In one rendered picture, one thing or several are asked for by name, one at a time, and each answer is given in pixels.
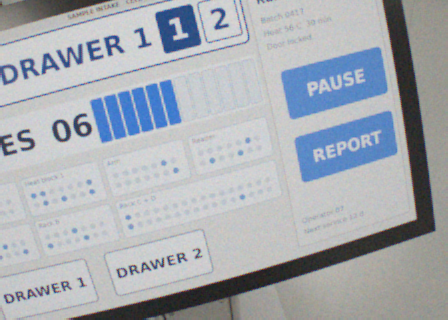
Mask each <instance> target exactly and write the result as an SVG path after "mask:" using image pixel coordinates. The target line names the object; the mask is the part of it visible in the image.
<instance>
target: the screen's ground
mask: <svg viewBox="0 0 448 320"><path fill-rule="evenodd" d="M159 1H163V0H112V1H108V2H104V3H100V4H97V5H93V6H89V7H85V8H81V9H78V10H74V11H71V12H68V13H66V14H63V15H59V16H55V17H52V18H48V19H44V20H40V21H37V22H33V23H30V24H26V25H22V26H19V27H15V28H12V29H8V30H4V31H0V44H1V43H5V42H9V41H12V40H16V39H19V38H23V37H27V36H30V35H34V34H37V33H41V32H45V31H48V30H52V29H56V28H60V27H63V26H67V25H71V24H75V23H78V22H82V21H86V20H90V19H93V18H97V17H100V16H103V15H106V14H109V13H113V12H116V11H120V10H124V9H128V8H132V7H137V6H143V5H147V4H151V3H155V2H159ZM242 3H243V8H244V12H245V16H246V20H247V25H248V29H249V34H250V37H251V43H248V44H244V45H241V46H237V47H233V48H229V49H225V50H221V51H214V52H210V53H207V54H203V55H199V56H195V57H191V58H187V59H183V60H179V61H175V62H171V63H168V64H165V65H161V66H157V67H153V68H149V69H145V70H141V71H137V72H133V73H130V74H126V75H122V76H119V77H115V78H111V79H107V80H103V81H99V82H95V83H93V84H89V85H85V86H81V87H77V88H74V89H70V90H66V91H62V92H59V93H56V94H52V95H48V96H45V97H41V98H37V99H34V100H30V101H27V102H23V103H17V104H13V105H10V106H6V107H2V108H0V182H4V181H8V180H11V179H15V178H18V177H21V176H23V177H25V176H28V175H32V174H35V173H38V172H42V171H45V170H52V169H55V168H59V167H63V166H67V165H69V164H73V163H77V162H84V161H87V160H91V159H95V158H99V157H102V156H105V155H109V154H113V153H117V152H121V151H124V150H127V149H131V148H133V149H135V148H139V147H142V146H146V145H150V144H154V143H157V142H161V141H165V140H168V139H172V138H175V137H179V136H183V135H187V134H191V133H194V132H198V131H202V130H206V129H210V128H213V127H217V126H221V125H224V124H228V123H231V122H235V121H239V120H243V119H247V118H250V117H253V116H257V115H261V114H265V113H268V116H269V121H270V125H271V134H272V138H273V142H274V147H275V151H276V156H277V160H278V164H279V168H280V169H279V173H280V177H281V181H282V185H283V190H284V194H285V197H284V198H280V199H276V200H273V201H269V202H266V203H263V204H260V205H257V206H254V207H251V208H247V209H244V210H241V211H237V212H233V213H229V214H225V215H221V216H217V217H213V218H210V219H206V220H202V221H200V222H196V223H192V224H189V225H185V226H181V227H178V228H174V229H171V230H168V231H164V232H156V233H153V234H149V235H146V236H143V237H139V238H135V239H132V240H125V241H122V242H118V243H114V244H111V245H108V246H107V245H104V246H101V247H97V248H94V249H91V250H84V251H81V252H77V253H74V254H67V255H64V256H61V257H54V258H51V259H47V260H41V261H38V262H34V263H28V264H24V265H22V266H15V267H12V268H9V269H8V268H5V269H3V270H0V276H3V275H9V274H13V273H15V272H18V273H19V272H22V271H25V270H32V269H34V268H38V267H44V266H48V265H51V264H57V263H61V262H64V261H71V260H74V259H77V258H81V257H83V258H84V257H86V258H87V261H88V265H89V268H90V270H91V274H92V276H93V279H94V283H95V285H96V288H97V292H98V294H99V297H100V300H101V302H97V303H91V304H87V305H85V306H77V307H75V308H71V309H65V310H61V311H59V312H57V311H55V312H52V313H49V314H43V315H39V316H37V317H36V316H33V317H31V318H27V319H26V318H24V319H21V320H63V319H69V318H71V317H79V316H81V315H85V314H91V313H94V312H98V311H104V310H108V309H110V308H118V307H120V306H124V305H127V304H133V303H137V302H141V301H144V300H147V299H148V300H150V299H154V298H158V297H160V296H164V295H167V294H174V293H177V292H181V291H184V290H188V289H190V288H194V287H198V286H205V285H207V284H211V283H214V282H218V281H222V280H224V279H228V278H231V277H235V276H239V275H241V274H245V273H248V272H252V271H255V270H258V269H262V268H265V267H269V266H271V265H275V264H279V263H282V262H285V261H288V260H292V259H295V258H298V257H302V256H305V255H308V254H311V253H315V252H318V251H321V250H325V249H327V248H331V247H334V246H337V245H341V244H343V243H347V242H350V241H353V240H357V239H359V238H363V237H365V236H369V235H371V234H373V233H376V232H379V231H381V230H385V229H387V228H391V227H394V226H397V225H400V224H403V223H406V222H408V221H412V220H415V219H416V215H415V212H416V209H415V204H414V193H413V189H412V178H411V172H410V168H409V165H410V162H409V157H408V151H407V141H406V136H405V130H404V125H403V115H402V109H401V104H400V98H399V92H398V86H397V77H396V71H395V67H394V61H393V55H392V50H391V44H390V40H389V34H388V29H387V23H386V18H385V13H384V8H383V2H382V0H242ZM380 45H381V48H382V53H383V58H384V64H385V73H386V79H387V85H388V90H389V93H387V94H384V95H381V96H377V97H374V98H371V99H368V100H364V101H361V102H357V103H355V104H353V103H351V104H348V105H344V106H341V107H338V108H334V109H331V110H327V111H324V112H321V113H317V114H313V115H311V116H307V117H303V118H300V119H296V120H293V121H289V118H288V109H287V104H286V100H285V96H284V91H283V86H282V82H281V77H280V72H279V71H280V70H281V71H284V70H287V69H291V68H295V67H298V66H302V65H305V64H309V63H312V62H316V61H323V60H326V59H329V58H333V57H336V56H340V55H344V54H347V53H348V54H350V53H353V52H357V51H360V50H364V49H367V48H370V47H371V48H373V47H376V46H380ZM250 55H255V60H256V63H257V68H258V72H259V77H260V81H261V86H262V90H263V95H264V99H265V103H266V104H262V105H258V106H254V107H252V108H248V109H244V110H240V111H236V112H233V113H229V114H225V115H222V116H218V117H214V118H211V119H207V120H203V121H199V122H195V123H192V124H188V125H184V126H180V127H176V128H173V129H169V130H166V131H162V132H158V133H155V134H151V135H147V136H143V137H139V138H136V139H132V140H128V141H124V142H121V143H117V144H115V143H114V144H110V145H106V146H102V147H98V148H96V149H92V150H88V151H84V152H80V153H78V154H74V155H70V156H63V157H60V158H56V154H55V152H54V148H53V145H52V142H51V138H50V135H49V131H48V126H47V123H46V119H45V116H44V113H43V109H44V108H47V107H51V106H55V105H59V104H62V103H65V102H69V101H73V100H80V99H84V98H88V97H92V96H94V95H98V94H102V93H106V92H110V91H114V90H118V89H121V88H125V87H128V86H132V85H136V84H140V83H144V82H148V81H152V80H156V79H160V78H163V77H166V76H170V75H174V74H178V73H182V72H186V71H190V70H193V69H197V68H201V67H205V66H209V65H213V64H217V63H220V62H224V61H227V60H231V59H235V58H239V57H241V58H243V57H246V56H250ZM389 109H392V111H393V121H394V127H395V132H396V137H397V148H398V153H399V154H396V155H394V156H390V157H387V158H384V159H381V160H377V161H375V162H371V163H368V164H365V165H362V166H358V167H356V168H352V169H349V170H346V171H342V172H339V173H337V174H334V175H332V176H329V177H325V178H323V179H319V180H315V181H312V182H309V183H305V184H302V185H301V182H302V180H301V175H300V172H299V167H298V162H297V158H296V154H297V153H296V149H295V145H294V140H293V137H296V136H299V135H302V134H306V133H310V132H312V131H316V130H320V129H323V128H326V127H330V126H333V125H337V124H340V123H343V122H347V121H353V120H356V119H360V118H363V117H366V116H369V115H373V114H376V113H379V112H382V111H386V110H389ZM202 227H204V230H205V233H206V237H207V241H208V244H209V248H210V252H211V255H212V262H213V266H214V270H215V273H211V274H209V275H205V276H202V277H198V278H194V279H191V280H185V281H181V282H177V283H174V284H171V285H168V286H164V287H157V288H154V289H151V290H147V291H143V292H137V293H134V294H130V295H127V296H124V297H123V296H120V297H116V294H115V291H114V289H113V286H112V283H111V281H110V278H109V275H108V272H107V270H106V266H105V263H104V261H103V257H102V254H101V253H104V252H108V251H112V250H114V249H118V248H120V249H121V248H125V247H129V246H131V245H135V244H139V243H142V242H149V241H152V240H156V239H160V238H163V237H167V236H171V235H173V234H177V233H184V232H188V231H192V230H195V229H198V228H202Z"/></svg>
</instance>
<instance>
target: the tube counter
mask: <svg viewBox="0 0 448 320"><path fill-rule="evenodd" d="M262 104H266V103H265V99H264V95H263V90H262V86H261V81H260V77H259V72H258V68H257V63H256V60H255V55H250V56H246V57H243V58H241V57H239V58H235V59H231V60H227V61H224V62H220V63H217V64H213V65H209V66H205V67H201V68H197V69H193V70H190V71H186V72H182V73H178V74H174V75H170V76H166V77H163V78H160V79H156V80H152V81H148V82H144V83H140V84H136V85H132V86H128V87H125V88H121V89H118V90H114V91H110V92H106V93H102V94H98V95H94V96H92V97H88V98H84V99H80V100H73V101H69V102H65V103H62V104H59V105H55V106H51V107H47V108H44V109H43V113H44V116H45V119H46V123H47V126H48V131H49V135H50V138H51V142H52V145H53V148H54V152H55V154H56V158H60V157H63V156H70V155H74V154H78V153H80V152H84V151H88V150H92V149H96V148H98V147H102V146H106V145H110V144H114V143H115V144H117V143H121V142H124V141H128V140H132V139H136V138H139V137H143V136H147V135H151V134H155V133H158V132H162V131H166V130H169V129H173V128H176V127H180V126H184V125H188V124H192V123H195V122H199V121H203V120H207V119H211V118H214V117H218V116H222V115H225V114H229V113H233V112H236V111H240V110H244V109H248V108H252V107H254V106H258V105H262Z"/></svg>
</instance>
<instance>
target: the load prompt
mask: <svg viewBox="0 0 448 320"><path fill-rule="evenodd" d="M248 43H251V37H250V34H249V29H248V25H247V20H246V16H245V12H244V8H243V3H242V0H163V1H159V2H155V3H151V4H147V5H143V6H137V7H132V8H128V9H124V10H120V11H116V12H113V13H109V14H106V15H103V16H100V17H97V18H93V19H90V20H86V21H82V22H78V23H75V24H71V25H67V26H63V27H60V28H56V29H52V30H48V31H45V32H41V33H37V34H34V35H30V36H27V37H23V38H19V39H16V40H12V41H9V42H5V43H1V44H0V108H2V107H6V106H10V105H13V104H17V103H23V102H27V101H30V100H34V99H37V98H41V97H45V96H48V95H52V94H56V93H59V92H62V91H66V90H70V89H74V88H77V87H81V86H85V85H89V84H93V83H95V82H99V81H103V80H107V79H111V78H115V77H119V76H122V75H126V74H130V73H133V72H137V71H141V70H145V69H149V68H153V67H157V66H161V65H165V64H168V63H171V62H175V61H179V60H183V59H187V58H191V57H195V56H199V55H203V54H207V53H210V52H214V51H221V50H225V49H229V48H233V47H237V46H241V45H244V44H248Z"/></svg>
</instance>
